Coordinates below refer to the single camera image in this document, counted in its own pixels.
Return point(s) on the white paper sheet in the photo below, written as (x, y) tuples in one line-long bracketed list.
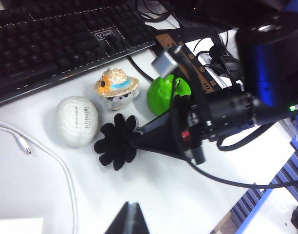
[(261, 165)]

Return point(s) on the white brain stress ball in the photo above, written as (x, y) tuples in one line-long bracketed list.
[(76, 122)]

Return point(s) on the grey black octopus plush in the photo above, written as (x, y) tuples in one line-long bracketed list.
[(117, 143)]

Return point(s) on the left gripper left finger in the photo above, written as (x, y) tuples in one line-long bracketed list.
[(123, 221)]

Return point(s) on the brown black power strip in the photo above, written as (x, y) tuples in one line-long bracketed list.
[(167, 42)]

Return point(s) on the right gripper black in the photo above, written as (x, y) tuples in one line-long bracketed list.
[(224, 112)]

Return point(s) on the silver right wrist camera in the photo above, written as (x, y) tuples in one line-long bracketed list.
[(164, 63)]

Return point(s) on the blue ribbed board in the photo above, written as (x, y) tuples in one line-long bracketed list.
[(244, 207)]

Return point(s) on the penguin plush with straw hat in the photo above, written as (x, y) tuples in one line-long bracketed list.
[(115, 83)]

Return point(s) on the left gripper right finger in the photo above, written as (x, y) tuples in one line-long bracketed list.
[(136, 221)]

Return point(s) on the black mechanical keyboard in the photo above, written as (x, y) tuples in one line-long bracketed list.
[(42, 48)]

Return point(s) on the green apple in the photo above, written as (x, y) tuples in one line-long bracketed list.
[(158, 97)]

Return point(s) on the white charger adapter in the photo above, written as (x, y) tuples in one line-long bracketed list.
[(15, 226)]

